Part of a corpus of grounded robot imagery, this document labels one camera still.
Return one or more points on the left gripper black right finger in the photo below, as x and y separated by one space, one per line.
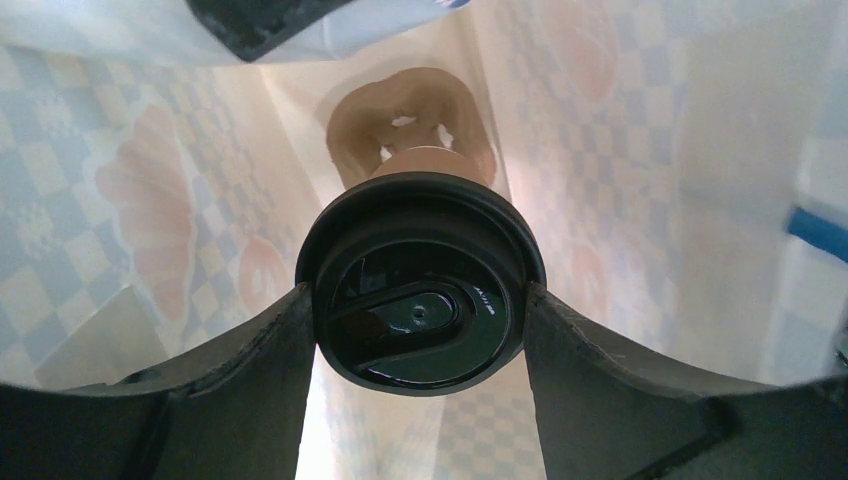
610 408

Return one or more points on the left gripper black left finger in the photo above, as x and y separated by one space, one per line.
231 408

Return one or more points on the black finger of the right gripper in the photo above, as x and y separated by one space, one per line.
250 29

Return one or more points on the separated brown pulp cup carrier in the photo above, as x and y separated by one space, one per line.
420 106

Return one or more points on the single brown paper cup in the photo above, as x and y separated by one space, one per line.
431 159

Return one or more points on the black cup lid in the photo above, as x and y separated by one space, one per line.
419 283

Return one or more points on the paper takeout bag blue handles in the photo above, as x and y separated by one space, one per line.
682 166

